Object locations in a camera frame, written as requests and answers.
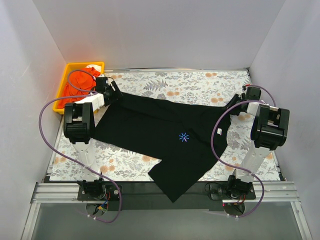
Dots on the black t shirt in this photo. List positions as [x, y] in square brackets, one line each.
[187, 139]

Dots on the yellow plastic bin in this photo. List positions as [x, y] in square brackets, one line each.
[76, 66]

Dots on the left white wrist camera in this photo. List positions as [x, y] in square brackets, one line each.
[106, 82]

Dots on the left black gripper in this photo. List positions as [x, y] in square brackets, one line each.
[113, 89]

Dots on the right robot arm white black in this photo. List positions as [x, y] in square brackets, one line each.
[269, 131]

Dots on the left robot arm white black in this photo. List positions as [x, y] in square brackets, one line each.
[79, 127]

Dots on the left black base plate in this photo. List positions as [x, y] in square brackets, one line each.
[99, 192]

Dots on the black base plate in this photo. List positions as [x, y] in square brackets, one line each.
[99, 192]
[217, 190]

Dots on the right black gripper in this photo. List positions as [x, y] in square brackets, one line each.
[235, 101]

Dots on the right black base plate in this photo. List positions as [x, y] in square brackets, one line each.
[217, 190]

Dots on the aluminium frame rail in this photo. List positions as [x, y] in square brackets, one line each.
[273, 212]

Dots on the orange t shirt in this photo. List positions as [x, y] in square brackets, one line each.
[80, 82]

